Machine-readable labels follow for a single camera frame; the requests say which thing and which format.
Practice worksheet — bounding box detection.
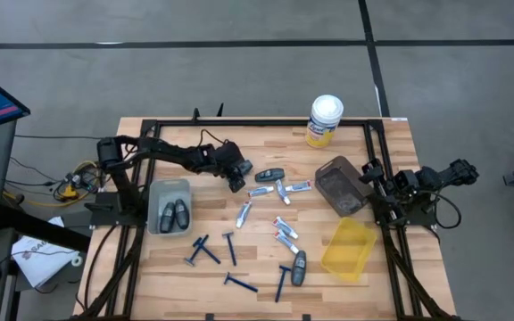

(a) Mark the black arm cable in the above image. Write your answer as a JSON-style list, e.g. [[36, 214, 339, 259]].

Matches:
[[419, 189, 462, 231], [197, 128, 228, 149]]

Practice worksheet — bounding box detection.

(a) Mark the black desk beam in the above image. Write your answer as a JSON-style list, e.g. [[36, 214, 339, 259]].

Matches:
[[0, 207, 92, 253]]

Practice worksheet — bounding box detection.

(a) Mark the light grey plastic bin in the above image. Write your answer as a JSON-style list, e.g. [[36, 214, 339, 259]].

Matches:
[[146, 178, 194, 237]]

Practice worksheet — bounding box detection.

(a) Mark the blue disposable razor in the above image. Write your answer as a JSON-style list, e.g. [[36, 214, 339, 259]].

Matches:
[[220, 230, 238, 268], [192, 237, 222, 266], [184, 234, 211, 268], [222, 272, 259, 294], [274, 264, 293, 304]]

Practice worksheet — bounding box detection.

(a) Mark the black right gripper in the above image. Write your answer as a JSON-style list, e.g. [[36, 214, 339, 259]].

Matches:
[[357, 158, 408, 226]]

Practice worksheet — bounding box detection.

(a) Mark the dark grey car key fob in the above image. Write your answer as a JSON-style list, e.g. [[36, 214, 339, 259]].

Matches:
[[254, 167, 286, 184], [290, 250, 308, 287], [159, 201, 177, 235], [174, 198, 191, 231]]

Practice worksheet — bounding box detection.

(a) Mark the Lysol wipes canister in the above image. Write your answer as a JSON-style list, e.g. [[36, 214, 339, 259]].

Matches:
[[304, 94, 344, 149]]

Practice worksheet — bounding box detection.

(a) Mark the yellow cable bundle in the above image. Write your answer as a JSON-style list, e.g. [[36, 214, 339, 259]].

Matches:
[[2, 160, 106, 209]]

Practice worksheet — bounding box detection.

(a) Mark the yellow translucent plastic bin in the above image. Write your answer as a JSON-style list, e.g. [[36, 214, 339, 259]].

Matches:
[[320, 217, 378, 284]]

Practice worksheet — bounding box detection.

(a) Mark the thin black floor cable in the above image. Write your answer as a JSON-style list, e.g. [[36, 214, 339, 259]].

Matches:
[[14, 134, 106, 141]]

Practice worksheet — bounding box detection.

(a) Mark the black aluminium table frame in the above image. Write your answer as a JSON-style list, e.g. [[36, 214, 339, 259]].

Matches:
[[73, 116, 463, 321]]

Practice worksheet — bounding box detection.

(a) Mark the white printed paper sheet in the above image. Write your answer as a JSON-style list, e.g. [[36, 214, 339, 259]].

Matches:
[[10, 216, 81, 289]]

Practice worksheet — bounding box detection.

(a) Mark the small white toothpaste tube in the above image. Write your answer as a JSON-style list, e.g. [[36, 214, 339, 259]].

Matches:
[[275, 178, 292, 206], [247, 185, 276, 198], [236, 200, 253, 230], [284, 180, 313, 193], [272, 216, 300, 240], [274, 229, 301, 255]]

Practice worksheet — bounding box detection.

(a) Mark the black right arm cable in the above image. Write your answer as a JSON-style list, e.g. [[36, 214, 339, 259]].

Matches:
[[419, 189, 462, 231]]

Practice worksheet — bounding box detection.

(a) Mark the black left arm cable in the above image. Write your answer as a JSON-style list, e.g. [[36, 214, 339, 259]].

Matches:
[[197, 128, 228, 149]]

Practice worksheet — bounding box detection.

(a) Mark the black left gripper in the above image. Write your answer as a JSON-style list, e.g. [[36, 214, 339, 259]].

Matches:
[[211, 141, 254, 194]]

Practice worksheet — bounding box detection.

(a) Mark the smoky dark translucent bin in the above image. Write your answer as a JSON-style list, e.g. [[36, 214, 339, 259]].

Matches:
[[313, 155, 374, 218]]

